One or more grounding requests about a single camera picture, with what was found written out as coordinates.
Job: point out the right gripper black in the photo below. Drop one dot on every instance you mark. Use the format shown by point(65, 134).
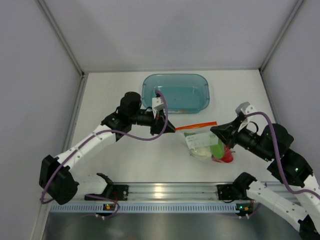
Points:
point(228, 132)

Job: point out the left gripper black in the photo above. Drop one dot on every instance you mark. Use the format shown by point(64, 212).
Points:
point(157, 124)

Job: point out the green fake vegetable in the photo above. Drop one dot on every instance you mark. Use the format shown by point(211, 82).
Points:
point(217, 150)

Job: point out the clear zip bag orange seal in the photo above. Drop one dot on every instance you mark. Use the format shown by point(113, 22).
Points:
point(197, 135)

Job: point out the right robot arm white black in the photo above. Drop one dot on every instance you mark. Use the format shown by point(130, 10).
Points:
point(286, 165)

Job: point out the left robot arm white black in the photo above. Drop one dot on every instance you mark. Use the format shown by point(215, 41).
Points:
point(60, 176)

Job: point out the red fake food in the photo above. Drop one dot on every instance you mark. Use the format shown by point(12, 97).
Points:
point(227, 157)

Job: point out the pale green fake cabbage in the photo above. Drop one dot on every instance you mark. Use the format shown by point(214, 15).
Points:
point(201, 152)

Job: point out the teal plastic bin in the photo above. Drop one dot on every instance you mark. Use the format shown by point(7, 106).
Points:
point(185, 93)

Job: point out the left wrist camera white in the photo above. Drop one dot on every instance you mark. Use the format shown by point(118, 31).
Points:
point(157, 105)

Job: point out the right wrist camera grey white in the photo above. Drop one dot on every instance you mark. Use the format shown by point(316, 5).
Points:
point(245, 108)

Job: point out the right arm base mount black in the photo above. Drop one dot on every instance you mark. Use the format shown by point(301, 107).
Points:
point(229, 193)

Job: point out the aluminium rail frame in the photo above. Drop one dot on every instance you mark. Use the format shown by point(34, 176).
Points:
point(139, 191)

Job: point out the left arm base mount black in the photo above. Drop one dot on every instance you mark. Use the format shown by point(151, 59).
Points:
point(115, 192)

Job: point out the white slotted cable duct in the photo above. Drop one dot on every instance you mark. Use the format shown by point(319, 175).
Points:
point(127, 207)

